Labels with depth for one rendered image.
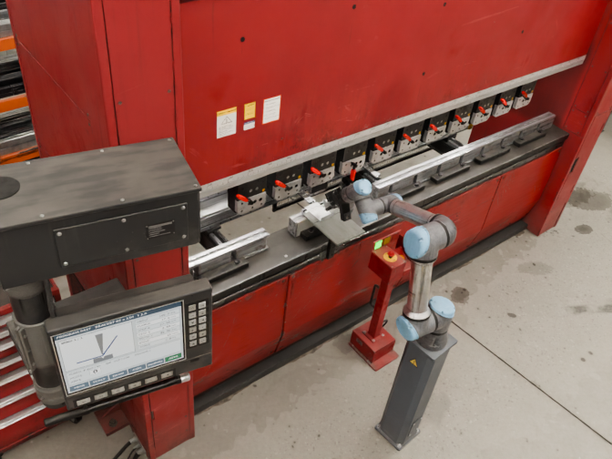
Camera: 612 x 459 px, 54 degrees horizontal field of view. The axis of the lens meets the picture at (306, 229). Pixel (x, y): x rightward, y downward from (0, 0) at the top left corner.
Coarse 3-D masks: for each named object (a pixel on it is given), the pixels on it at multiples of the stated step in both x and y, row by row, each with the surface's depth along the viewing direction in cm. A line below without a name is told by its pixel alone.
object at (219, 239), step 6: (216, 228) 301; (204, 234) 303; (210, 234) 301; (216, 234) 304; (222, 234) 301; (204, 240) 308; (210, 240) 300; (216, 240) 298; (222, 240) 300; (228, 240) 298; (204, 246) 309; (210, 246) 304; (216, 246) 297
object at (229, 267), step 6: (240, 258) 283; (228, 264) 279; (234, 264) 279; (240, 264) 280; (246, 264) 281; (210, 270) 275; (216, 270) 275; (222, 270) 275; (228, 270) 276; (234, 270) 278; (204, 276) 272; (210, 276) 272; (216, 276) 272; (222, 276) 275; (210, 282) 272
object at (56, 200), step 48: (144, 144) 162; (0, 192) 140; (48, 192) 142; (96, 192) 144; (144, 192) 146; (192, 192) 150; (0, 240) 135; (48, 240) 140; (96, 240) 146; (144, 240) 153; (192, 240) 161; (48, 288) 160; (48, 384) 184
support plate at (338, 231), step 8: (336, 208) 304; (304, 216) 297; (312, 216) 297; (336, 216) 299; (320, 224) 293; (328, 224) 293; (336, 224) 294; (344, 224) 295; (352, 224) 295; (328, 232) 289; (336, 232) 289; (344, 232) 290; (352, 232) 290; (360, 232) 291; (336, 240) 285; (344, 240) 285
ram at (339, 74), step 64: (192, 0) 192; (256, 0) 206; (320, 0) 224; (384, 0) 245; (448, 0) 270; (512, 0) 301; (576, 0) 340; (192, 64) 205; (256, 64) 222; (320, 64) 243; (384, 64) 268; (448, 64) 298; (512, 64) 336; (576, 64) 386; (192, 128) 221; (256, 128) 241; (320, 128) 265
